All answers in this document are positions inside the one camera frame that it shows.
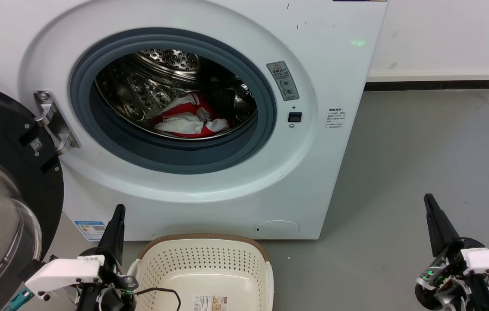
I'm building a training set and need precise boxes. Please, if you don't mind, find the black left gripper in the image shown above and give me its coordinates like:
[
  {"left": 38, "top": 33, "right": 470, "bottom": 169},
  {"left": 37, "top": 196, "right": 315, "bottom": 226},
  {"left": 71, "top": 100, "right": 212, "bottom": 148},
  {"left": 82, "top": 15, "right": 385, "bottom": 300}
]
[{"left": 76, "top": 204, "right": 139, "bottom": 311}]

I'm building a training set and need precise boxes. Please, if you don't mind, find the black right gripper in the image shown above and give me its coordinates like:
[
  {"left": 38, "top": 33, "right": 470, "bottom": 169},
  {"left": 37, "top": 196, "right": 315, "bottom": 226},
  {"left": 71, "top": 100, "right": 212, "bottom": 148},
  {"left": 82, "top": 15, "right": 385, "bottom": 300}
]
[{"left": 415, "top": 194, "right": 489, "bottom": 311}]

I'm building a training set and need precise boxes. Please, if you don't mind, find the red and white garment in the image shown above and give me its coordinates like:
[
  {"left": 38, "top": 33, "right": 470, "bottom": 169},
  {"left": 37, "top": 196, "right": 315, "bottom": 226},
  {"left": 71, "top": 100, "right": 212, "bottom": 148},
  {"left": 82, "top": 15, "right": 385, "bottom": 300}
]
[{"left": 145, "top": 92, "right": 230, "bottom": 139}]

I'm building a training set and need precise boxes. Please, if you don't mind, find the cream perforated laundry basket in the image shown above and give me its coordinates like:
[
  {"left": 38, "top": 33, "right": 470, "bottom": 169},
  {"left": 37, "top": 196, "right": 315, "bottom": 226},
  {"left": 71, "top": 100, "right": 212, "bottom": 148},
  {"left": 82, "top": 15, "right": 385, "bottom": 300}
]
[{"left": 128, "top": 234, "right": 274, "bottom": 311}]

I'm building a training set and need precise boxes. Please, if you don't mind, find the printed food package label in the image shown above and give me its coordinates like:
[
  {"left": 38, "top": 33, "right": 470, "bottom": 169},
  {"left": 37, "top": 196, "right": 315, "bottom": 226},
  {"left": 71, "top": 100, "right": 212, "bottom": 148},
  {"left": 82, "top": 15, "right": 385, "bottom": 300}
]
[{"left": 192, "top": 295, "right": 229, "bottom": 311}]

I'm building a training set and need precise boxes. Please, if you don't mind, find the stainless steel washing machine drum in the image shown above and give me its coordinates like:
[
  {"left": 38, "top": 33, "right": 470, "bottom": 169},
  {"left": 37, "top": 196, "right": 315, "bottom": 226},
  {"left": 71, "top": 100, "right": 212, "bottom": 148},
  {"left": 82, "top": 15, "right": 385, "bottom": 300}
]
[{"left": 95, "top": 48, "right": 258, "bottom": 140}]

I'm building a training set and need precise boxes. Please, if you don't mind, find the black round washer door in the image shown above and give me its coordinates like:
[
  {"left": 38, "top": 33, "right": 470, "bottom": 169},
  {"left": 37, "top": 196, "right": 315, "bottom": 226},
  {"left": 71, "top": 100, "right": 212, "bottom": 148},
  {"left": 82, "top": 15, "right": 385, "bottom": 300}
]
[{"left": 0, "top": 80, "right": 64, "bottom": 311}]

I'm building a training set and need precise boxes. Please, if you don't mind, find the blue energy label sticker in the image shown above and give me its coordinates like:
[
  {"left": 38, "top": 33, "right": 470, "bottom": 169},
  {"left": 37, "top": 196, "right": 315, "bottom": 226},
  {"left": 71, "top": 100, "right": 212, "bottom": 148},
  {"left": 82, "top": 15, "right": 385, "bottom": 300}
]
[{"left": 74, "top": 221, "right": 107, "bottom": 241}]

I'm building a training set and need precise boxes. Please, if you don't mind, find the grey rubber door gasket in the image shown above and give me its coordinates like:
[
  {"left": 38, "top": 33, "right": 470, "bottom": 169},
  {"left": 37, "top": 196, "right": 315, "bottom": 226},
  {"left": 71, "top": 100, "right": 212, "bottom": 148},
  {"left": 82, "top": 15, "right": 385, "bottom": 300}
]
[{"left": 69, "top": 28, "right": 277, "bottom": 175}]

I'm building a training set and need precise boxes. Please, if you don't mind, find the silver metal door hinge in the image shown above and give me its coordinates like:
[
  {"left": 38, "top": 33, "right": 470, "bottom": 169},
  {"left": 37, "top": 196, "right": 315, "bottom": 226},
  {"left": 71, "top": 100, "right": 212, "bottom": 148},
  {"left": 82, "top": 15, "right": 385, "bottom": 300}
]
[{"left": 34, "top": 90, "right": 82, "bottom": 155}]

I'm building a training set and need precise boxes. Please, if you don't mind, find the white front-load washing machine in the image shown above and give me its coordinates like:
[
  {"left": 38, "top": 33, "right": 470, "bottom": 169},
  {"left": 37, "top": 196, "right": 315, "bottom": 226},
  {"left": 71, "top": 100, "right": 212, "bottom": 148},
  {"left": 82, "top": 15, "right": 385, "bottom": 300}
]
[{"left": 0, "top": 0, "right": 389, "bottom": 241}]

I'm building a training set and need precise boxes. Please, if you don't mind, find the white and black baseboard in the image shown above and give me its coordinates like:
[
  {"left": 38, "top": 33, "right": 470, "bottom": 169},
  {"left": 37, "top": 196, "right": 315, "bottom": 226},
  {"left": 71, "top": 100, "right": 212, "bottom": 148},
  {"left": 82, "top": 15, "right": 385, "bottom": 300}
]
[{"left": 364, "top": 69, "right": 489, "bottom": 91}]

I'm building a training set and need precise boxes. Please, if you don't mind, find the round white filter cover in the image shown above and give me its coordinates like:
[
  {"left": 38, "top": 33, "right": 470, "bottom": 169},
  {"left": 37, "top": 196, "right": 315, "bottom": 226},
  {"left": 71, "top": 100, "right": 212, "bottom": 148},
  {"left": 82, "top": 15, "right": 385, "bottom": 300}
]
[{"left": 255, "top": 220, "right": 301, "bottom": 239}]

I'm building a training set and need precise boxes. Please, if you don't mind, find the grey warning sticker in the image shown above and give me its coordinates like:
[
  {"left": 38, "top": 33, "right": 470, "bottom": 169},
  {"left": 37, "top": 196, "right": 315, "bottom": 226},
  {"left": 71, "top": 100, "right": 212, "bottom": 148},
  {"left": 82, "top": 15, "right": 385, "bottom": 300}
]
[{"left": 266, "top": 61, "right": 300, "bottom": 102}]

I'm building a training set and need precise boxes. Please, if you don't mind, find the teal cable connector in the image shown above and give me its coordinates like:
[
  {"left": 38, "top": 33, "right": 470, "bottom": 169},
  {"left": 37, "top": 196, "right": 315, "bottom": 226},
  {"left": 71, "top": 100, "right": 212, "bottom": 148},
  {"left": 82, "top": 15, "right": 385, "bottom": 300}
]
[{"left": 5, "top": 289, "right": 34, "bottom": 311}]

